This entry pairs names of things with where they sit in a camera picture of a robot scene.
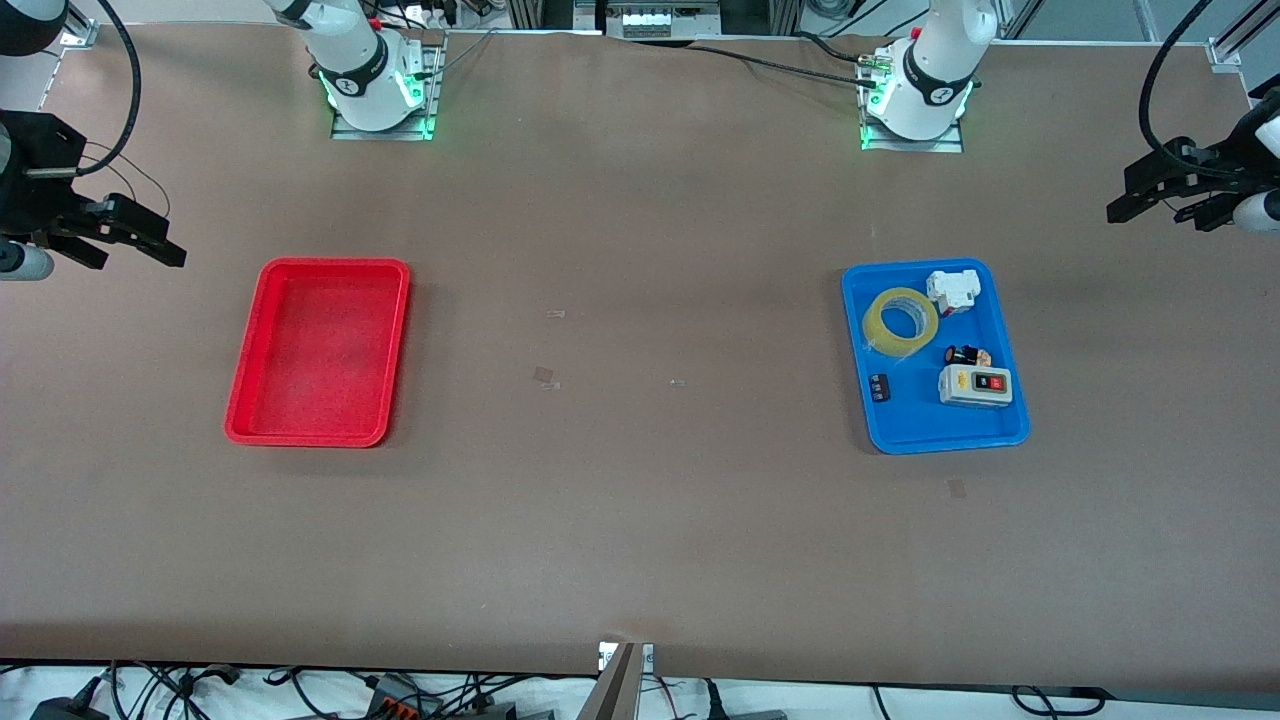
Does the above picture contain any yellow tape roll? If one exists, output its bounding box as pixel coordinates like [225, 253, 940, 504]
[862, 287, 941, 358]

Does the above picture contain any red plastic tray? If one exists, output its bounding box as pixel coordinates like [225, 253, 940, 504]
[224, 257, 412, 448]

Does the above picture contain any white connector block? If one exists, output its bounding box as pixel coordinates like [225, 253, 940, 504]
[925, 269, 982, 317]

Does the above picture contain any blue plastic tray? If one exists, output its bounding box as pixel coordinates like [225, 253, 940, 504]
[841, 258, 1031, 456]

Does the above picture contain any black power adapter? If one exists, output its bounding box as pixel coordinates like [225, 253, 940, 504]
[30, 695, 111, 720]

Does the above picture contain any white power strip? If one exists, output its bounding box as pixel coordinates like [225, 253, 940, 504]
[605, 0, 723, 39]

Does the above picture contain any orange connector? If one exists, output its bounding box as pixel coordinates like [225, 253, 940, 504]
[365, 675, 441, 720]

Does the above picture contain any black plug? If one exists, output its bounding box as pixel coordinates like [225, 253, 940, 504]
[703, 680, 791, 720]

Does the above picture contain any thin black wire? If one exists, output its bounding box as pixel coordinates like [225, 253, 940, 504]
[80, 142, 172, 219]

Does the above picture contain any aluminium frame profile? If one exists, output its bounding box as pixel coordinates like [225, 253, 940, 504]
[1205, 0, 1280, 71]

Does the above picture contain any grey switch box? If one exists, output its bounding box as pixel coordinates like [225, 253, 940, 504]
[937, 364, 1014, 408]

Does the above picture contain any thin grey cable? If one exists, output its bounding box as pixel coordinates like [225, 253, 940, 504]
[438, 28, 499, 76]

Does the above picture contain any black cable on table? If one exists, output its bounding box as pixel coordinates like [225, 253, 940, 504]
[690, 42, 873, 87]

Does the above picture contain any black cable loop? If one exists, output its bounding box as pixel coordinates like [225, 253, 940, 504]
[1010, 684, 1107, 717]

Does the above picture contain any aluminium post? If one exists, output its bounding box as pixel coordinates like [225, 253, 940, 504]
[577, 643, 642, 720]

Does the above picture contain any metal bracket plate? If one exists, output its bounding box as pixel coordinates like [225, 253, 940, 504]
[598, 641, 656, 673]

